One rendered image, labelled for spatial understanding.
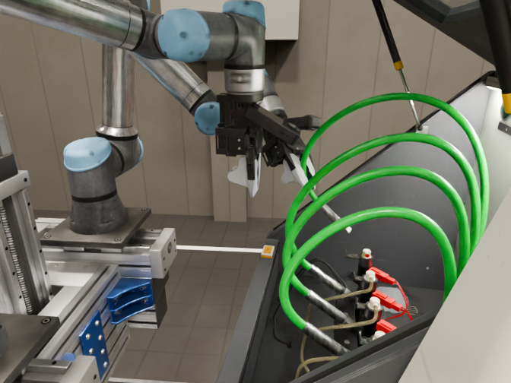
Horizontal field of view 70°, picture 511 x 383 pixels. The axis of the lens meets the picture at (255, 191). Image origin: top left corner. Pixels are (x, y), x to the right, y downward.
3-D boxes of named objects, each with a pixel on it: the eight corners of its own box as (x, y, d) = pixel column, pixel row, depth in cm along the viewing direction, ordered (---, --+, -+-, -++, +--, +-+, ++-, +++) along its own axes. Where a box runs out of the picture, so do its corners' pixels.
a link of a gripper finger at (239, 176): (230, 194, 78) (229, 153, 75) (258, 197, 77) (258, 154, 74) (226, 200, 75) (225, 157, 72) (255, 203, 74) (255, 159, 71)
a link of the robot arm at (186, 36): (147, 61, 62) (200, 60, 69) (185, 63, 55) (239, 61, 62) (142, 10, 59) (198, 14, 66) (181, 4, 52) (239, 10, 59)
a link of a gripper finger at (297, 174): (293, 199, 88) (281, 166, 92) (311, 187, 84) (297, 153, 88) (284, 198, 86) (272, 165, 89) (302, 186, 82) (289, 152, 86)
